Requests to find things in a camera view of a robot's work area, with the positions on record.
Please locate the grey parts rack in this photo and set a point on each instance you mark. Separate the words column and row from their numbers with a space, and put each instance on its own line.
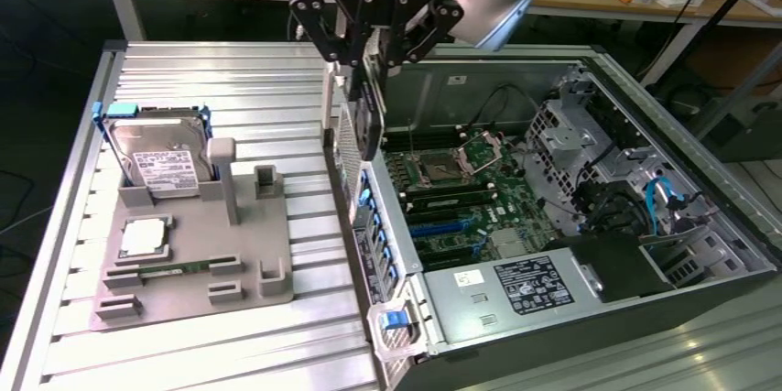
column 183, row 299

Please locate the blue expansion slot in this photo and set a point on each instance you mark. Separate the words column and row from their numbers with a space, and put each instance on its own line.
column 441, row 228

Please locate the metal socket cover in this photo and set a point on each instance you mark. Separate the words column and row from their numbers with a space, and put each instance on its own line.
column 482, row 150

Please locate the black plastic air shroud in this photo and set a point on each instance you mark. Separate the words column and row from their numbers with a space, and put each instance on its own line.
column 611, row 267

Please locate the grey power supply unit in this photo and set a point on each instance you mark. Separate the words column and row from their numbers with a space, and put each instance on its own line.
column 489, row 299

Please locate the silver CPU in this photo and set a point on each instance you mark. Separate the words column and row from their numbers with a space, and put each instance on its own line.
column 144, row 237

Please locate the metal disk bay cage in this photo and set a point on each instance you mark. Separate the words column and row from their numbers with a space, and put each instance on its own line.
column 559, row 144

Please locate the grey case clamp bracket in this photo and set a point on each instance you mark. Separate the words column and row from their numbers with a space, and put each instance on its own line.
column 332, row 89
column 394, row 345

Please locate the blue case latch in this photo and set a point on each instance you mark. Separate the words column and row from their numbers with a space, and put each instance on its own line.
column 393, row 321

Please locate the low-profile gpu card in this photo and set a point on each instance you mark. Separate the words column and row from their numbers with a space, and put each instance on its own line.
column 370, row 111

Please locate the green motherboard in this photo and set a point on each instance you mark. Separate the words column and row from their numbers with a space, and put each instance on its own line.
column 519, row 208

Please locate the silver chipset heatsink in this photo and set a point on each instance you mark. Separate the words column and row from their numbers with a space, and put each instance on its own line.
column 507, row 244

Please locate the black RAM stick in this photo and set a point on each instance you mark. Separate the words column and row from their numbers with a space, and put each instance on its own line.
column 446, row 202

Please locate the green RAM stick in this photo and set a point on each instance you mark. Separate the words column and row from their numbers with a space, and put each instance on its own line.
column 178, row 268

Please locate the hard disk in blue caddy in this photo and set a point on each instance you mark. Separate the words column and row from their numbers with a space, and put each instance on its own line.
column 162, row 157

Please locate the open grey PC case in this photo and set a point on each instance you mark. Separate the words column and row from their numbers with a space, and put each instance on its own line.
column 671, row 327

